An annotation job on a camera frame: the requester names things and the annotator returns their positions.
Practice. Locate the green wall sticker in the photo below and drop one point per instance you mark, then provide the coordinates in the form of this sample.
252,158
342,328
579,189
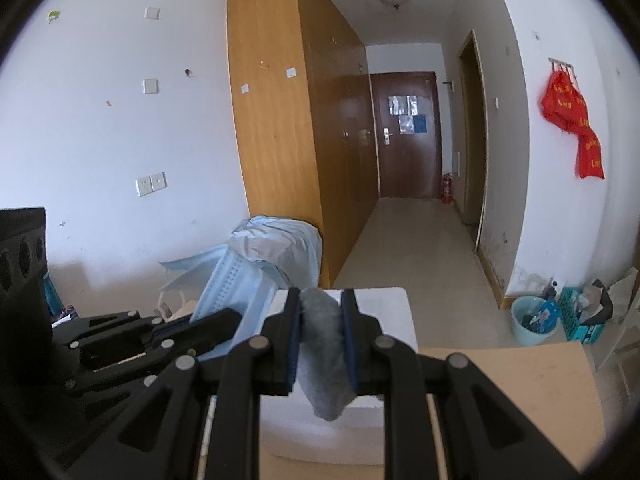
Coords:
54,15

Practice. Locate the white foam box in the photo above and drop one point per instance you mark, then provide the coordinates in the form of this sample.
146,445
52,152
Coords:
385,310

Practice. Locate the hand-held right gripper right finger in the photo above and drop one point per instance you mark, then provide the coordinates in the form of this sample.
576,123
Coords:
351,345

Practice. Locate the blue face mask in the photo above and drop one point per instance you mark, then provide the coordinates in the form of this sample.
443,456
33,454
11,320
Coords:
235,285

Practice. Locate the blue and white door notice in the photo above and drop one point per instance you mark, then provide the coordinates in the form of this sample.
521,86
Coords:
412,124

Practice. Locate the white wall switch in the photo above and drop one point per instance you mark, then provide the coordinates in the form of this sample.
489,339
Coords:
151,13
150,86

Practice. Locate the wall hook rack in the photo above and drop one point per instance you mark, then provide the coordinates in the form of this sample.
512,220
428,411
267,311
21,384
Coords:
561,63

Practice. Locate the wooden wardrobe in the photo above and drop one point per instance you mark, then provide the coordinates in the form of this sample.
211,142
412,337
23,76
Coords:
270,110

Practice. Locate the dark brown door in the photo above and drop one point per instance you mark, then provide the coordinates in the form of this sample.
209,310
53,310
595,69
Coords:
407,165

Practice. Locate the red fire extinguisher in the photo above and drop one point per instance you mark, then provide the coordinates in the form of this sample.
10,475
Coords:
446,190

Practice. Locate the light blue bucket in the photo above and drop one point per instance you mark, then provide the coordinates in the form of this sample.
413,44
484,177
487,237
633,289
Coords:
522,332

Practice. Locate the wooden side doorway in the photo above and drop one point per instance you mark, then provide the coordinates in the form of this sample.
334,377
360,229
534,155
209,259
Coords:
481,160

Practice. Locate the white double wall socket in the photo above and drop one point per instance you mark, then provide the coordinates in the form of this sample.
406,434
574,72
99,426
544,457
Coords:
150,185

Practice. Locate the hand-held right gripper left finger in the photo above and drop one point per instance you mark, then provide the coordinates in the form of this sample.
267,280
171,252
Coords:
295,345

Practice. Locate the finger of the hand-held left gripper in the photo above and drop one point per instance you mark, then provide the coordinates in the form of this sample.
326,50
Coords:
210,330
125,377

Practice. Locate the grey sock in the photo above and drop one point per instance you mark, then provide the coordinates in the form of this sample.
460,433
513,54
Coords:
322,350

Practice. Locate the teal cardboard box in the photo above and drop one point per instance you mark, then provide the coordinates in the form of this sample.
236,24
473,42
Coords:
582,332

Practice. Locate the red hanging bags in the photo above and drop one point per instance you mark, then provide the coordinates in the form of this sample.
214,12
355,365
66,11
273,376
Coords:
565,105

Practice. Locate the silver paper on door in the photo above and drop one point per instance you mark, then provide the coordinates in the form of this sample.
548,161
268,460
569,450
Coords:
402,105

